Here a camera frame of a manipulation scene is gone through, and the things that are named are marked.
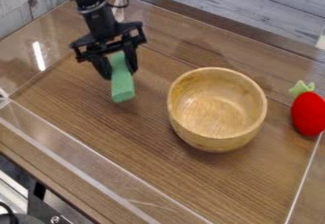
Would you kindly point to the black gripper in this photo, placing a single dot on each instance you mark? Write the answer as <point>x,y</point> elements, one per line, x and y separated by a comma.
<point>109,36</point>

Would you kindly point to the green rectangular block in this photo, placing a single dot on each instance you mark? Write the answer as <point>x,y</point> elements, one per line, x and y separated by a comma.
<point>123,84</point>

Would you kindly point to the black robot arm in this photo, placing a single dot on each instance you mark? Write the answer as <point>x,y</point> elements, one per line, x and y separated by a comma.
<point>109,36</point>

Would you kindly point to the light wooden bowl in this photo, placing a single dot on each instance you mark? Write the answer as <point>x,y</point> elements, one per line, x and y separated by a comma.
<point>217,108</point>

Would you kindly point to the red plush strawberry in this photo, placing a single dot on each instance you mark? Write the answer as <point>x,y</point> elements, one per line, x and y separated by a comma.
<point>308,109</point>

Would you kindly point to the black metal table clamp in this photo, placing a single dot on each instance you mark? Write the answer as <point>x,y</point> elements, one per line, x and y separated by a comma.
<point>39,209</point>

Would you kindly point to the clear acrylic corner bracket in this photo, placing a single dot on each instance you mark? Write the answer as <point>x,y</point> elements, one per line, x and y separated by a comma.
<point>118,10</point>

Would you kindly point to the clear acrylic tray wall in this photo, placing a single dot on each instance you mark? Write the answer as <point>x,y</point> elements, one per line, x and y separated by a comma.
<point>103,190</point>

